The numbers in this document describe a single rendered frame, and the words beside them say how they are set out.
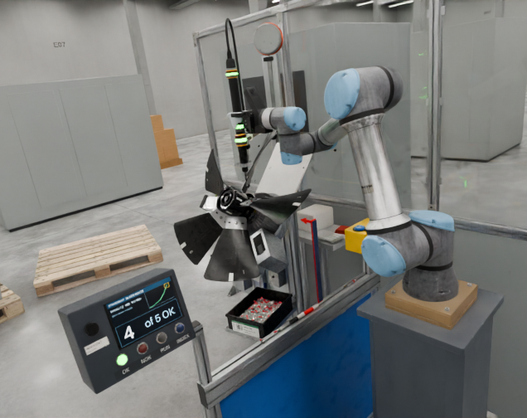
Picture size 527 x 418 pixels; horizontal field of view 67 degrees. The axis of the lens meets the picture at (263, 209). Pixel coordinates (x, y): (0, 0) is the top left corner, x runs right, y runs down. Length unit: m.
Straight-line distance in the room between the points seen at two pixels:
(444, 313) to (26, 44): 13.40
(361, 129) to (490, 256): 1.07
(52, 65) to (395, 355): 13.32
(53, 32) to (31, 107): 7.42
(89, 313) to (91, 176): 6.19
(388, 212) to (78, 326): 0.76
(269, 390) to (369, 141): 0.90
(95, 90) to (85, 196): 1.70
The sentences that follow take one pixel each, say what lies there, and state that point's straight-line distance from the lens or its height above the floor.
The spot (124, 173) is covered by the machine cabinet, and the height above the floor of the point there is 0.45.
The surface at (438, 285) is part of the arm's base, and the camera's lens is 1.20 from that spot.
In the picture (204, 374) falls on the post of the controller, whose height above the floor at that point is 0.90.
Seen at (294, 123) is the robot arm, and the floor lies 1.53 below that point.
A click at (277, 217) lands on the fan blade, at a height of 1.19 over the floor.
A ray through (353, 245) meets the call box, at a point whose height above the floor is 1.01.
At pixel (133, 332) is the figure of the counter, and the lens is 1.00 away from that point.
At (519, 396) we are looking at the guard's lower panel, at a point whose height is 0.21.
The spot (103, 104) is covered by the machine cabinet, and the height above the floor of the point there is 1.63.
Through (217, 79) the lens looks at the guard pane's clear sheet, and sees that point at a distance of 2.89.
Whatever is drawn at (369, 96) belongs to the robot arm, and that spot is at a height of 1.61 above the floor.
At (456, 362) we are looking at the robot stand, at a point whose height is 0.93.
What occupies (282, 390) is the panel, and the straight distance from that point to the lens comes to 1.54.
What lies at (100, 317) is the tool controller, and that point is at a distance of 0.97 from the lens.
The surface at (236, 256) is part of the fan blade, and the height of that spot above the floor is 1.02.
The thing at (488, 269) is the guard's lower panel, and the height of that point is 0.79.
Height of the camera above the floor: 1.67
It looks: 18 degrees down
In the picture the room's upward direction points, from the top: 7 degrees counter-clockwise
